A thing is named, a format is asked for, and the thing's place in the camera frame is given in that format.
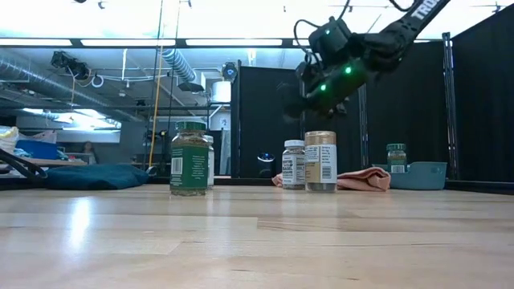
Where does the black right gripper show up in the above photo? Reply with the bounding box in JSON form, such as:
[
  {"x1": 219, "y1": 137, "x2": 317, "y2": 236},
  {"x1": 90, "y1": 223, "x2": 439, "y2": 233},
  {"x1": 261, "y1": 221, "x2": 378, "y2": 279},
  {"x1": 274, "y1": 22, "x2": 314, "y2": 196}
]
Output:
[{"x1": 283, "y1": 55, "x2": 370, "y2": 121}]

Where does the gold lid furikake jar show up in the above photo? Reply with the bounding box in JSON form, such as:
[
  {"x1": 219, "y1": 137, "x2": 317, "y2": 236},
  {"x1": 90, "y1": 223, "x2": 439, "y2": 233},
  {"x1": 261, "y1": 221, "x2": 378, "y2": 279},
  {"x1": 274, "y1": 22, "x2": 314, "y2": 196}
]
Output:
[{"x1": 304, "y1": 130, "x2": 338, "y2": 194}]

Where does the white lid seasoning jar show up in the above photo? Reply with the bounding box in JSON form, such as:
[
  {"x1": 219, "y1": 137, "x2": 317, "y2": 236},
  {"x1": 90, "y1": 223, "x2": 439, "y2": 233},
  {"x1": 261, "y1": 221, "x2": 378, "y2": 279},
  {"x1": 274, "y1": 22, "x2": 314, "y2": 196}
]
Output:
[
  {"x1": 281, "y1": 139, "x2": 306, "y2": 190},
  {"x1": 204, "y1": 134, "x2": 215, "y2": 190}
]

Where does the green lid spice jar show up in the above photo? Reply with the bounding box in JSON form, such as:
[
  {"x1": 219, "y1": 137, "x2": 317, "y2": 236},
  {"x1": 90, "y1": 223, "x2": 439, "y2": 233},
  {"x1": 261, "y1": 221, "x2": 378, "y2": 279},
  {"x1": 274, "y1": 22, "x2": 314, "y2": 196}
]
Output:
[
  {"x1": 385, "y1": 143, "x2": 408, "y2": 174},
  {"x1": 169, "y1": 120, "x2": 210, "y2": 197}
]

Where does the black fabric partition panel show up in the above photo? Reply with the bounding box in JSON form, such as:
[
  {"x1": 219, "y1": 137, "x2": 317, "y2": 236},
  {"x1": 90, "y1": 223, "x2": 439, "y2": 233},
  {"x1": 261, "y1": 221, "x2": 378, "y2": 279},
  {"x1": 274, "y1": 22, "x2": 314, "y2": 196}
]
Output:
[
  {"x1": 239, "y1": 66, "x2": 302, "y2": 177},
  {"x1": 303, "y1": 47, "x2": 362, "y2": 176},
  {"x1": 451, "y1": 3, "x2": 514, "y2": 184},
  {"x1": 364, "y1": 39, "x2": 450, "y2": 177}
]

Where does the round black ceiling device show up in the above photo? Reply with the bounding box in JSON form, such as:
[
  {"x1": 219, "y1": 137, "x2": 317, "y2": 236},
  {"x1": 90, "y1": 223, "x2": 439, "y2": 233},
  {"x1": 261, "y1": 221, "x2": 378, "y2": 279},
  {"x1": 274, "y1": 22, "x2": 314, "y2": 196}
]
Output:
[{"x1": 222, "y1": 61, "x2": 239, "y2": 83}]

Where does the white cylinder fixture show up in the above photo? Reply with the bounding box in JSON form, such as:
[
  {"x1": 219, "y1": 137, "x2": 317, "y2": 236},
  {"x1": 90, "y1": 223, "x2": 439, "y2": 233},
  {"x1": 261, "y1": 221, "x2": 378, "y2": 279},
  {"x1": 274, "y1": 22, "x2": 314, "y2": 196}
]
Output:
[{"x1": 210, "y1": 79, "x2": 233, "y2": 104}]

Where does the black tower air purifier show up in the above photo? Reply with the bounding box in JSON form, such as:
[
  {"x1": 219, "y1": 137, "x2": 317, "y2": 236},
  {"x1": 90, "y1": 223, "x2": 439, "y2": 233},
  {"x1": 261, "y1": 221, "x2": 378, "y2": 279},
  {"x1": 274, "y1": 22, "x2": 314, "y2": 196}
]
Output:
[{"x1": 256, "y1": 152, "x2": 276, "y2": 179}]

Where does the black monitor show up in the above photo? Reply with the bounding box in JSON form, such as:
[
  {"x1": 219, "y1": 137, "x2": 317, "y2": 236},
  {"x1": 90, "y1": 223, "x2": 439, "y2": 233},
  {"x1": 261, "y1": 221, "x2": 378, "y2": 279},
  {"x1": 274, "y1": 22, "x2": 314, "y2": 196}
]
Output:
[{"x1": 213, "y1": 130, "x2": 224, "y2": 176}]

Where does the pink folded cloth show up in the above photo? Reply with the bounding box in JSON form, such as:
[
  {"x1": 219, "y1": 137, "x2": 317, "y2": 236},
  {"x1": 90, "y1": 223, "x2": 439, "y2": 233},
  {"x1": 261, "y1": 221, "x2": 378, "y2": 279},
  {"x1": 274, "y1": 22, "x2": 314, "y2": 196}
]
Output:
[{"x1": 271, "y1": 167, "x2": 392, "y2": 193}]

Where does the black ceiling lamp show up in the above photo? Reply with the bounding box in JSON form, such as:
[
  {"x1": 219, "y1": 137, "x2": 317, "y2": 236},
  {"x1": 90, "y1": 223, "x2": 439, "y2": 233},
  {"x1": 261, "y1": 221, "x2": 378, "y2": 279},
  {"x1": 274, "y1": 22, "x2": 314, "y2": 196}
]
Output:
[{"x1": 177, "y1": 81, "x2": 205, "y2": 93}]

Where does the light blue plastic bin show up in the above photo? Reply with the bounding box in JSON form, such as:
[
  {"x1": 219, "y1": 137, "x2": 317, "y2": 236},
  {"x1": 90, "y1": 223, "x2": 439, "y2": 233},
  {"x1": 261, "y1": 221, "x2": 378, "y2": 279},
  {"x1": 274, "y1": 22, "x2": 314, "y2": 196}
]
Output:
[{"x1": 372, "y1": 161, "x2": 448, "y2": 191}]

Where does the person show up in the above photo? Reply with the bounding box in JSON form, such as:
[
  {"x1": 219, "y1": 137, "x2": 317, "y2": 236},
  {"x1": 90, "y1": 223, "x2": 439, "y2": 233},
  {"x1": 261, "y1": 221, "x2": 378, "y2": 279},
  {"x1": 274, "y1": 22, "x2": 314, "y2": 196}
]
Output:
[{"x1": 81, "y1": 140, "x2": 98, "y2": 165}]

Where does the dark teal cloth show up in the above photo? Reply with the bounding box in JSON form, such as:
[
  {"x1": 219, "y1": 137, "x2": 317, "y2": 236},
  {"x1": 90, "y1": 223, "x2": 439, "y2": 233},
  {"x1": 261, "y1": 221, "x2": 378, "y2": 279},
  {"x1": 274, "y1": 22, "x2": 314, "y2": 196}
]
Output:
[{"x1": 43, "y1": 163, "x2": 150, "y2": 191}]

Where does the wooden background desk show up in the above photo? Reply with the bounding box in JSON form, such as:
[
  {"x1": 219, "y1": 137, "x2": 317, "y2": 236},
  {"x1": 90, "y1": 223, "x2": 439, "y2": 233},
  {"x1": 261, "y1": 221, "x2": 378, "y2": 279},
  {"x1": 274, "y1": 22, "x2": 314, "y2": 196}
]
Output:
[{"x1": 0, "y1": 157, "x2": 88, "y2": 167}]

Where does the blue storage box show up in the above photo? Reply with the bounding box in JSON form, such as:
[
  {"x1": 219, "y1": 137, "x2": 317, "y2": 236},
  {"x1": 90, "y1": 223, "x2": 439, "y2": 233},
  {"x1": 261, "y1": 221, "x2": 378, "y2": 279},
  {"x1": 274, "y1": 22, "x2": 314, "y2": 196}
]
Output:
[{"x1": 15, "y1": 139, "x2": 59, "y2": 161}]

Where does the white and yellow bag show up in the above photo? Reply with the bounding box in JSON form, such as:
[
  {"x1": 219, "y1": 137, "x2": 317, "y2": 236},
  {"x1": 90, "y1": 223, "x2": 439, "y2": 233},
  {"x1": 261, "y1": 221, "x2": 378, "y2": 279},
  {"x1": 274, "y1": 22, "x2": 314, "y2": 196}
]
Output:
[{"x1": 0, "y1": 125, "x2": 20, "y2": 158}]

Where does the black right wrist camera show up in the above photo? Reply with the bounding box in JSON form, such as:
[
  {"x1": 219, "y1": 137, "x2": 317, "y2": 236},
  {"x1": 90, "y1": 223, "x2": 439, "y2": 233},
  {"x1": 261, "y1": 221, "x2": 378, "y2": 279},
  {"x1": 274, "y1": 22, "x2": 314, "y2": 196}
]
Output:
[{"x1": 308, "y1": 16, "x2": 357, "y2": 59}]

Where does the black table frame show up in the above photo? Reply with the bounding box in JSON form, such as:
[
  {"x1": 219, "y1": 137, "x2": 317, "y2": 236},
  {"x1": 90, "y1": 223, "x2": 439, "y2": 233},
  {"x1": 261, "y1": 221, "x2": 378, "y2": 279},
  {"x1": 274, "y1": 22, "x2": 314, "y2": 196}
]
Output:
[{"x1": 0, "y1": 174, "x2": 514, "y2": 197}]

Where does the silver flexible ventilation duct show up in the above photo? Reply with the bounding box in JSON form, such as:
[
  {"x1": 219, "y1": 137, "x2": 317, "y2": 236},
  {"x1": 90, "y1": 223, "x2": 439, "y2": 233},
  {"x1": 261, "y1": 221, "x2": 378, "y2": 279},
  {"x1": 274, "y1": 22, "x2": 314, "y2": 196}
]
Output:
[{"x1": 161, "y1": 47, "x2": 198, "y2": 83}]

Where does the yellow hanging cable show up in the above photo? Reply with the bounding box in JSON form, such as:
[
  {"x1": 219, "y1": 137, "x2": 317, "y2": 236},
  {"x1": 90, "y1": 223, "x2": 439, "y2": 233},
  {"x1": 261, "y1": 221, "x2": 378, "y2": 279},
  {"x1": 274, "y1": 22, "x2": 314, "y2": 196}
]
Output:
[{"x1": 147, "y1": 43, "x2": 165, "y2": 169}]

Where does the black hanging cable bundle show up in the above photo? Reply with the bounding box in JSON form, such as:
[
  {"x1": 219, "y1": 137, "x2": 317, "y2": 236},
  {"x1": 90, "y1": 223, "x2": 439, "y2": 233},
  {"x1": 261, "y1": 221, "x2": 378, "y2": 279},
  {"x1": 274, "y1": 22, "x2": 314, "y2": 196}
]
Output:
[{"x1": 50, "y1": 51, "x2": 92, "y2": 81}]

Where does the large grey ceiling duct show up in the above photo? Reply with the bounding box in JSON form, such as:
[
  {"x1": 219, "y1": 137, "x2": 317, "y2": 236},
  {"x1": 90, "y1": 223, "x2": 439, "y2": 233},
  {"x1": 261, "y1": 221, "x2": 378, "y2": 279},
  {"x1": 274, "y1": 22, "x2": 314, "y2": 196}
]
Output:
[{"x1": 0, "y1": 54, "x2": 141, "y2": 121}]

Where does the black curved cable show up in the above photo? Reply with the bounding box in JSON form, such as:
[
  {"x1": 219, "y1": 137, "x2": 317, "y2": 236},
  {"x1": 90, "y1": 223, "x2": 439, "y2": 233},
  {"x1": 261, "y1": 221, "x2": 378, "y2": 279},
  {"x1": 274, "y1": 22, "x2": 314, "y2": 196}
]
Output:
[{"x1": 0, "y1": 148, "x2": 48, "y2": 181}]

